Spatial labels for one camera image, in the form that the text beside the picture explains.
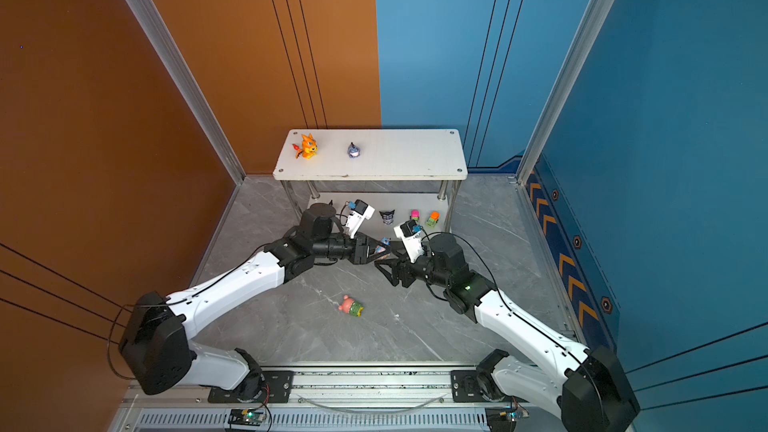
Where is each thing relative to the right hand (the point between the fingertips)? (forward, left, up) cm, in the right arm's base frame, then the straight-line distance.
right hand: (383, 258), depth 75 cm
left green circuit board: (-31, +33, -21) cm, 50 cm away
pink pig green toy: (-6, +10, -16) cm, 20 cm away
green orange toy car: (+21, -15, -11) cm, 28 cm away
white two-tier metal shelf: (+15, 0, +14) cm, 20 cm away
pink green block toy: (+23, -9, -11) cm, 27 cm away
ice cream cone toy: (+1, -1, +6) cm, 6 cm away
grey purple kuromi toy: (+20, 0, -9) cm, 22 cm away
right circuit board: (-31, -28, -21) cm, 47 cm away
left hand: (+1, -1, +3) cm, 3 cm away
